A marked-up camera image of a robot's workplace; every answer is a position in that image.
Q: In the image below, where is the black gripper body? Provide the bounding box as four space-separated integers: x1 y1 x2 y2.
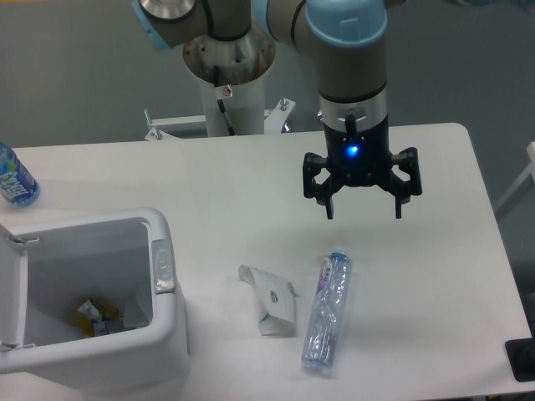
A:
322 117 393 188

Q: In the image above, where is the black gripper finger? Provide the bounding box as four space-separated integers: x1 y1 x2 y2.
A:
302 151 340 221
387 147 422 219

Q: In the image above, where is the white paper carton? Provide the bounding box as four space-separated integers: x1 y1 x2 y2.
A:
238 265 297 338

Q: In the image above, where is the crushed clear plastic bottle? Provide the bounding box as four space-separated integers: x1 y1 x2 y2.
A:
301 248 352 370

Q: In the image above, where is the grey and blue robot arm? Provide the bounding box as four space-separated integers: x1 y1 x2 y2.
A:
132 1 422 215

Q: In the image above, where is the yellow wrapper trash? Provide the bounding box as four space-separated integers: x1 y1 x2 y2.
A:
75 299 123 338

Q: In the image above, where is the white plastic trash can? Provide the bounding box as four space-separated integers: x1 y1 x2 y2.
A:
1 208 191 393

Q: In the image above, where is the black device at table edge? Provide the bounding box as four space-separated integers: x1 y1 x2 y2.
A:
505 338 534 383

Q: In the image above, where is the blue labelled water bottle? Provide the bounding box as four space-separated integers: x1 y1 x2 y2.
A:
1 143 40 207

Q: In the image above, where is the white pedestal base frame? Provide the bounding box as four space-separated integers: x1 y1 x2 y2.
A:
144 98 296 141

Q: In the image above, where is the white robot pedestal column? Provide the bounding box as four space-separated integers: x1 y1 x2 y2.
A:
198 79 265 137

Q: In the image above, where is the white frame at right edge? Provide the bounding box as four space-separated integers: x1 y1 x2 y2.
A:
494 141 534 221

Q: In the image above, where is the black cable on pedestal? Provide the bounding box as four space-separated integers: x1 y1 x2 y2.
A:
211 64 236 137

